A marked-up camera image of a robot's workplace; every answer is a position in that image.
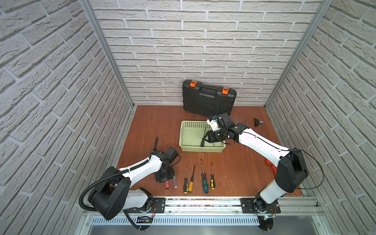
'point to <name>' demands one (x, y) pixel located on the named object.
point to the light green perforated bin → (191, 133)
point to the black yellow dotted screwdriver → (202, 141)
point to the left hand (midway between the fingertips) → (171, 178)
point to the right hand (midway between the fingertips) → (208, 138)
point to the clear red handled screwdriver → (175, 182)
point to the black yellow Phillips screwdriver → (213, 186)
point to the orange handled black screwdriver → (191, 184)
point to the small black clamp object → (257, 122)
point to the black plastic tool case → (206, 100)
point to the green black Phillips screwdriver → (204, 182)
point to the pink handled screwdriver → (167, 184)
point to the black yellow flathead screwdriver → (186, 185)
